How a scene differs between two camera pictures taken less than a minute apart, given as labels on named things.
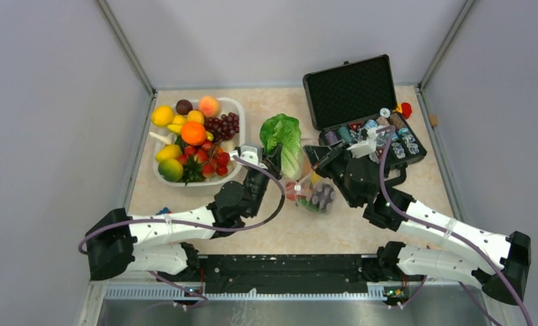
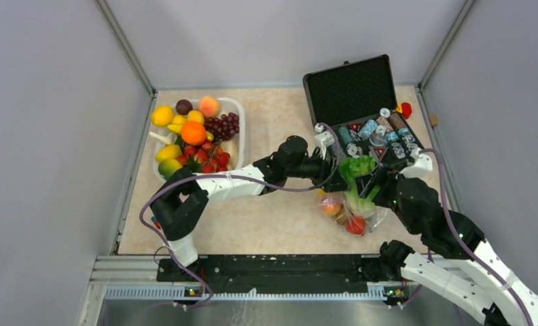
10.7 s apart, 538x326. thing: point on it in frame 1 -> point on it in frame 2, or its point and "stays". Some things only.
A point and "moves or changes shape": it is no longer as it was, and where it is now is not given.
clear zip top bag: x=311 y=191 -> x=356 y=214
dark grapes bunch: x=224 y=128 stays
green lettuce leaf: x=286 y=130 moves or changes shape
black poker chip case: x=350 y=100 stays
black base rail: x=290 y=274 stays
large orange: x=193 y=133 stays
